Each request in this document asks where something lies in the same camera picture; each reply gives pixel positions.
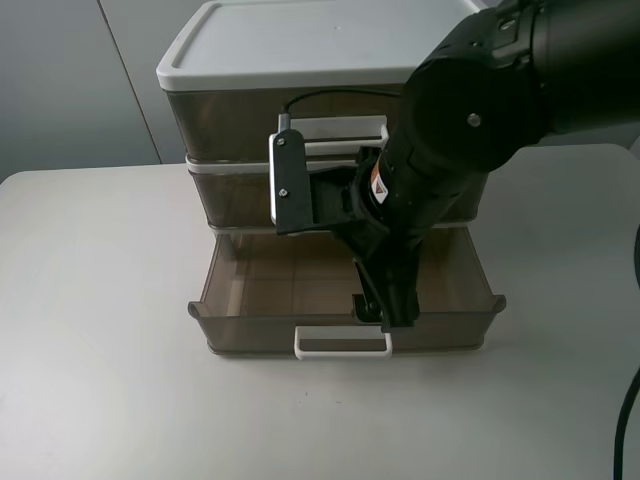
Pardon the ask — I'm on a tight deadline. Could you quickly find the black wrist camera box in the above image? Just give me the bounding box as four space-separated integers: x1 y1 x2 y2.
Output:
269 129 314 235

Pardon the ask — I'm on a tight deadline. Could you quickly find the black cable at right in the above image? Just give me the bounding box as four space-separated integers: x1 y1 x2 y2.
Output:
614 259 640 480

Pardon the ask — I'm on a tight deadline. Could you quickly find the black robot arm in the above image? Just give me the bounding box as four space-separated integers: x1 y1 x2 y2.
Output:
335 1 639 331

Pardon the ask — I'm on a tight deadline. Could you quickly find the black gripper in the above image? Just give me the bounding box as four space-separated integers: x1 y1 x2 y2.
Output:
310 146 425 333

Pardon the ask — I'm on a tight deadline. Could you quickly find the black camera cable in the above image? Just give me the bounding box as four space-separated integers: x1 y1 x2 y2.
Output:
278 87 402 133

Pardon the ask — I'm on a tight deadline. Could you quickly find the smoky drawer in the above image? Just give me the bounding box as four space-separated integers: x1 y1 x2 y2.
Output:
188 227 506 358
166 87 398 162
191 173 488 230

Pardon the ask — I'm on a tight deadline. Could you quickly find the white drawer cabinet frame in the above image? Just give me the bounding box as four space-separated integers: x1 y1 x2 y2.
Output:
155 0 484 235

